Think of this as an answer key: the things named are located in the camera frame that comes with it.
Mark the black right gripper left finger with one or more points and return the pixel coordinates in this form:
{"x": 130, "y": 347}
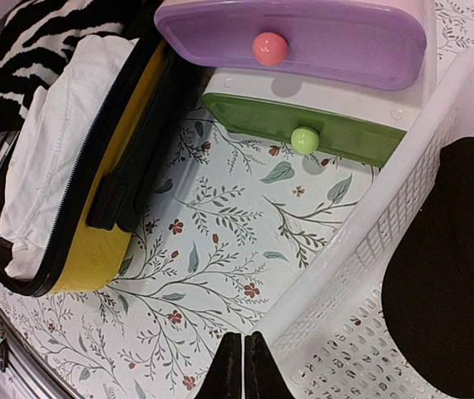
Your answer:
{"x": 224, "y": 377}

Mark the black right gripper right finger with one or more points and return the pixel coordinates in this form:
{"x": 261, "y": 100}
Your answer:
{"x": 262, "y": 377}

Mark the white plastic basket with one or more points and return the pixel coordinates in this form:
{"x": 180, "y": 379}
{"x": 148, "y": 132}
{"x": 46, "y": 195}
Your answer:
{"x": 327, "y": 332}

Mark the black garment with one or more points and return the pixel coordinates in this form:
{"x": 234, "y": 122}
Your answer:
{"x": 428, "y": 286}

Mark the yellow Pikachu suitcase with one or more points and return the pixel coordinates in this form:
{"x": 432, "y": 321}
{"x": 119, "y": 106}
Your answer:
{"x": 115, "y": 170}

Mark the zebra striped cloth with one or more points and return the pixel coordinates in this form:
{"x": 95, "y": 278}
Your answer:
{"x": 38, "y": 40}

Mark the floral table mat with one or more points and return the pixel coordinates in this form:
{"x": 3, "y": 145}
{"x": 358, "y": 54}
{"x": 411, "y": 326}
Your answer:
{"x": 242, "y": 234}

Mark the white garment in suitcase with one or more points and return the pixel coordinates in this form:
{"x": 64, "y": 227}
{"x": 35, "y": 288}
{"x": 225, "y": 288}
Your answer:
{"x": 49, "y": 142}

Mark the pink purple drawer box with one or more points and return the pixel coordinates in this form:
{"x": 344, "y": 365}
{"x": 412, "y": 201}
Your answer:
{"x": 379, "y": 44}

